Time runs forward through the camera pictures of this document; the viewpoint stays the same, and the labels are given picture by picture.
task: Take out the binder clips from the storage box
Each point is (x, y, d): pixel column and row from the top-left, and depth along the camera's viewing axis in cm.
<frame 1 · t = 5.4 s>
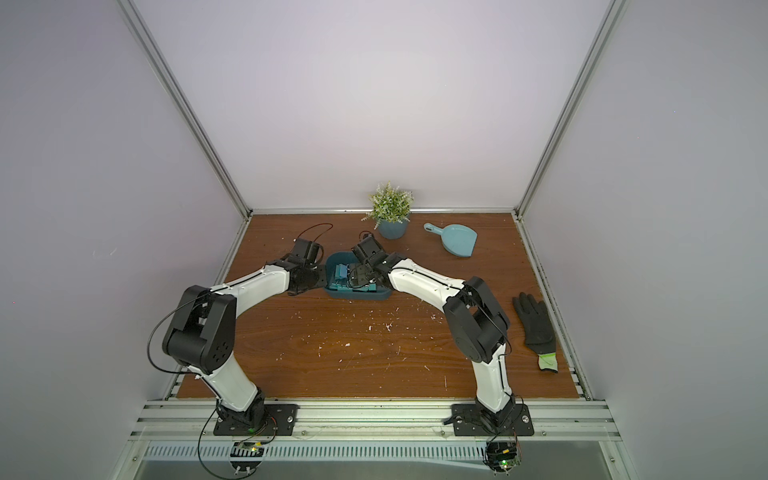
left hand: (327, 275, 96), fingers open
right hand: (367, 265, 92), fingers open
teal plastic storage box: (337, 284, 99), point 2 cm above the table
small potted green plant: (391, 209, 102), point 17 cm above the table
light teal dustpan: (457, 239, 114), on the table
black work glove: (539, 330, 90), on the table

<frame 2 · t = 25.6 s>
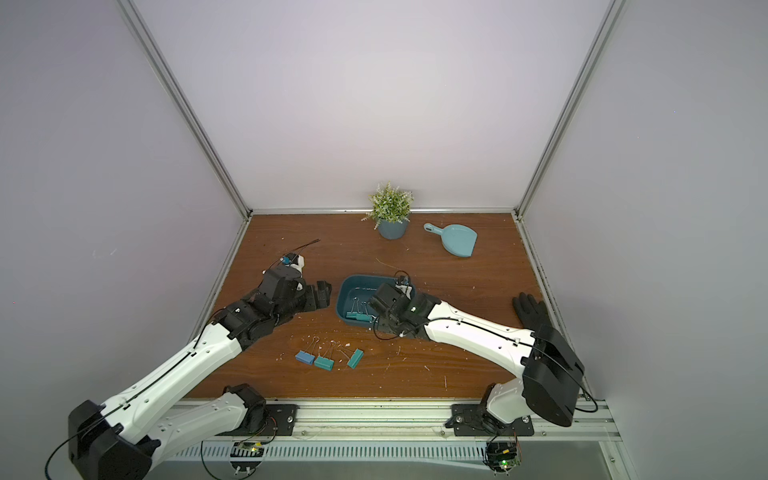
left hand: (321, 287, 78), fingers open
right hand: (386, 315, 80), fingers open
teal plastic storage box: (353, 294, 97), point 2 cm above the table
blue binder clip: (305, 357, 85), on the table
teal binder clip one: (325, 363, 83), on the table
teal binder clip two: (355, 358, 83), point 2 cm above the table
teal binder clip three: (356, 314, 92), point 2 cm above the table
the other named things where they were.

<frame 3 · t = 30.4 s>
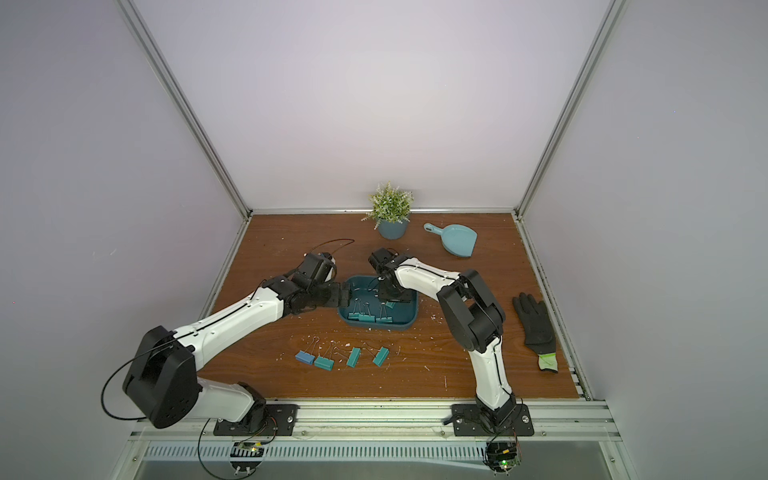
left hand: (343, 292, 86), fingers open
right hand: (391, 291, 96), fingers open
teal binder clip three: (381, 356, 84), on the table
the other named things where they were.

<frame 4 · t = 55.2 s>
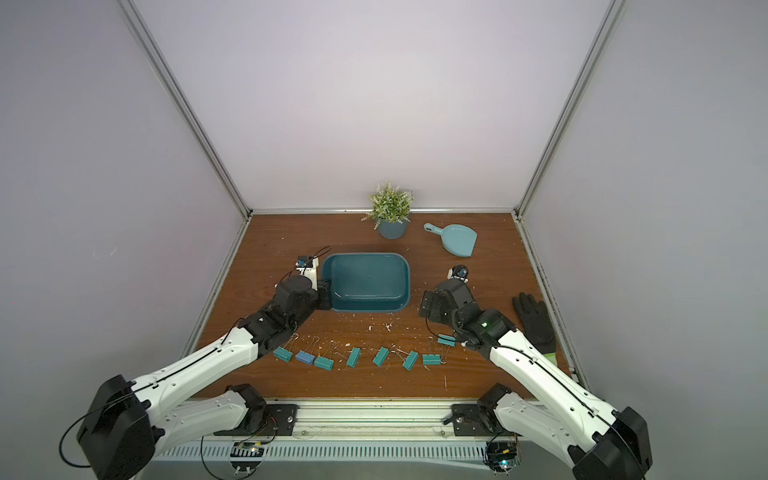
left hand: (334, 280, 81), fingers closed
right hand: (437, 296, 78), fingers open
teal plastic storage box: (368, 282, 84), point 15 cm above the table
teal binder clip four: (409, 358, 84), on the table
teal binder clip six: (431, 359, 84), on the table
teal binder clip seven: (447, 340, 87), on the table
the other named things where they were.

